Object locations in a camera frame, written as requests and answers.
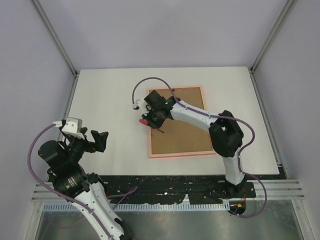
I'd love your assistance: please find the right aluminium corner post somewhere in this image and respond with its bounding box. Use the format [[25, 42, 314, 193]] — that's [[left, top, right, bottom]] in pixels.
[[248, 0, 297, 75]]

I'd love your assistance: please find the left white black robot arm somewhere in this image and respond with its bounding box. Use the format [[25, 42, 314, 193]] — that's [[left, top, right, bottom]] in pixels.
[[38, 127, 134, 240]]

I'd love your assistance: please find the aluminium corner post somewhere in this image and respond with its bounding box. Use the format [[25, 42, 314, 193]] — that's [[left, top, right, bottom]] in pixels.
[[248, 0, 297, 75], [31, 0, 80, 77]]

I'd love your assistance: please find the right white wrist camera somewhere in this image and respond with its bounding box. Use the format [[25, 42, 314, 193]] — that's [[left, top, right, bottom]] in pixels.
[[132, 99, 149, 113]]

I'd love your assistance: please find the aluminium front rail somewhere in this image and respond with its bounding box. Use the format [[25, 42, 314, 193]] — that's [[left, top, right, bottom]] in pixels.
[[31, 179, 305, 203]]

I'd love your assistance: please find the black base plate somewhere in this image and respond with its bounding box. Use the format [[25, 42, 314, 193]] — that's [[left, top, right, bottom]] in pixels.
[[101, 175, 257, 205]]

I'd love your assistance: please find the white slotted cable duct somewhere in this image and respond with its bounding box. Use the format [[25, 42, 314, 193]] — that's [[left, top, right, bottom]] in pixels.
[[42, 202, 230, 212]]

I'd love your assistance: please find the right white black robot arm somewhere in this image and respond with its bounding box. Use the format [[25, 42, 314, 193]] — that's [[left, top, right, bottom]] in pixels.
[[135, 90, 247, 197]]

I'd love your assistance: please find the brown frame backing board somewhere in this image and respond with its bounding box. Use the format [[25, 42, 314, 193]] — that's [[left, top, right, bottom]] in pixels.
[[149, 87, 213, 155]]

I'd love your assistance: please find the left aluminium corner post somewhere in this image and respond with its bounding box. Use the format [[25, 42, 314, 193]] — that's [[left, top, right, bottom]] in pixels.
[[31, 0, 80, 77]]

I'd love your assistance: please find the pink wooden photo frame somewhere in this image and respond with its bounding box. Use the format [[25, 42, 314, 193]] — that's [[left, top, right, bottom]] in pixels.
[[148, 85, 216, 159]]

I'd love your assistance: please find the red handled screwdriver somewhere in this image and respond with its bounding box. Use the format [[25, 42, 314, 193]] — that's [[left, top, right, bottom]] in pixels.
[[139, 118, 164, 133]]

